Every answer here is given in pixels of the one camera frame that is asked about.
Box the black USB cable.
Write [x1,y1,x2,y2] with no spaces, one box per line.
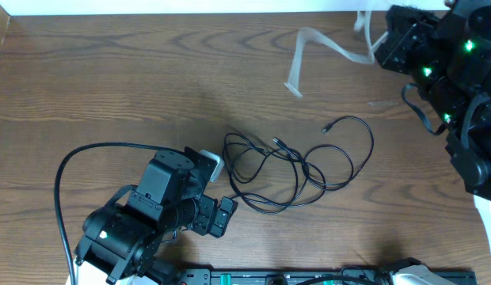
[222,115,375,215]

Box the black left camera cable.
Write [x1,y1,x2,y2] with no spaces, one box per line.
[53,142,187,285]

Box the white USB cable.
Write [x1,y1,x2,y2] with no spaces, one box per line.
[284,9,389,99]

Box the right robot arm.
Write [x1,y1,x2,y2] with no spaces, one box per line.
[375,0,491,253]

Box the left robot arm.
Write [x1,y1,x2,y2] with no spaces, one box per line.
[67,147,238,284]

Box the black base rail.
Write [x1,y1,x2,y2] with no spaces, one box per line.
[146,256,478,285]

